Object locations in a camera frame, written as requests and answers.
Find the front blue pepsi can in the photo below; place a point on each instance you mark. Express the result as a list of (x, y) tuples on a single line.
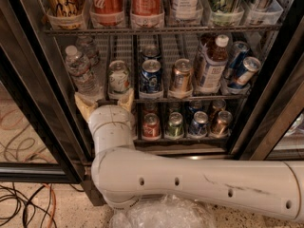
[(151, 76)]

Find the rear blue pepsi can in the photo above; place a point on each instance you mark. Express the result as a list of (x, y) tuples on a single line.
[(151, 52)]

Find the left fridge glass door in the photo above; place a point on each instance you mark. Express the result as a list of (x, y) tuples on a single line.
[(33, 73)]

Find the red coca-cola can top shelf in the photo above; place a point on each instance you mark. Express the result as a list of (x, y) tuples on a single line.
[(108, 12)]

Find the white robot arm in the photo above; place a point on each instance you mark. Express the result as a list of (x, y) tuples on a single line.
[(124, 175)]

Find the clear plastic bag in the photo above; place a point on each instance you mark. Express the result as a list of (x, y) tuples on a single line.
[(169, 211)]

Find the wire shelf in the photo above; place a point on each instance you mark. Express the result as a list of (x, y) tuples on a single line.
[(172, 99), (159, 31)]

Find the white label bottle top shelf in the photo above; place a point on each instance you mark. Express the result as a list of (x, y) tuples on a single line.
[(184, 9)]

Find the front blue red bull can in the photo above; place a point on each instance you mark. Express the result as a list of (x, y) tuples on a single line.
[(247, 69)]

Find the rear blue red bull can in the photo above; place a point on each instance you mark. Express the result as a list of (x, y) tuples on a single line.
[(237, 53)]

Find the red orange can top shelf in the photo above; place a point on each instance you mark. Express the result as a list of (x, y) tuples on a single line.
[(146, 13)]

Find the copper soda can middle shelf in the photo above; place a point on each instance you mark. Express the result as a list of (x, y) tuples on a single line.
[(181, 76)]

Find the blue can shelf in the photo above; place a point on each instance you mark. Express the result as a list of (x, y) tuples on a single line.
[(192, 108), (198, 125)]

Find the green tall can top shelf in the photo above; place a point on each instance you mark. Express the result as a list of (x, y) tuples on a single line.
[(225, 12)]

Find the rear clear water bottle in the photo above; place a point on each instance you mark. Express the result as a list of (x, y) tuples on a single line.
[(87, 46)]

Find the rear copper can bottom shelf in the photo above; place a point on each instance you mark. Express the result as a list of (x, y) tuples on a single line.
[(215, 107)]

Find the fridge glass door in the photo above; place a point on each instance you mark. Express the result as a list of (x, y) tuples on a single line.
[(276, 103), (33, 73)]

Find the clear water bottle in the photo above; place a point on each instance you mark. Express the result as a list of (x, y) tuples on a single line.
[(79, 69), (87, 46)]

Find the red coke can bottom shelf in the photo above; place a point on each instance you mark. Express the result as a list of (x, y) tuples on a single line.
[(151, 126)]

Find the rear blue can bottom shelf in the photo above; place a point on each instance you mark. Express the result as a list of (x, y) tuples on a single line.
[(192, 108)]

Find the green can bottom shelf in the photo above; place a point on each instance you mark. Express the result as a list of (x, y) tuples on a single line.
[(174, 127)]

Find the white green 7up can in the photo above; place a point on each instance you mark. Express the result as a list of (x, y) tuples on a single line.
[(118, 77)]

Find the front iced tea bottle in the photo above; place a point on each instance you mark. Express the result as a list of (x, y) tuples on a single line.
[(211, 60)]

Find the right fridge glass door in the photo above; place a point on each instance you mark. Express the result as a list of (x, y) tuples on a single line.
[(276, 103)]

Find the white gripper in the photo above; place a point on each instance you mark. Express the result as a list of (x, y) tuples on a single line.
[(109, 117)]

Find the middle wire shelf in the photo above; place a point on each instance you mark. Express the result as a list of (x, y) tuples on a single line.
[(172, 99)]

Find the front clear water bottle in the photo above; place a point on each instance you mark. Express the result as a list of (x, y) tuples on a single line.
[(79, 69)]

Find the blue pepsi can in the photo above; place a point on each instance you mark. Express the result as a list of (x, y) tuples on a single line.
[(151, 76), (151, 52)]

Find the blue red bull can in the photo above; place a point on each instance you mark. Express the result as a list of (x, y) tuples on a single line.
[(247, 69), (237, 53)]

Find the top wire shelf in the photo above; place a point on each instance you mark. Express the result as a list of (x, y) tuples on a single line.
[(159, 31)]

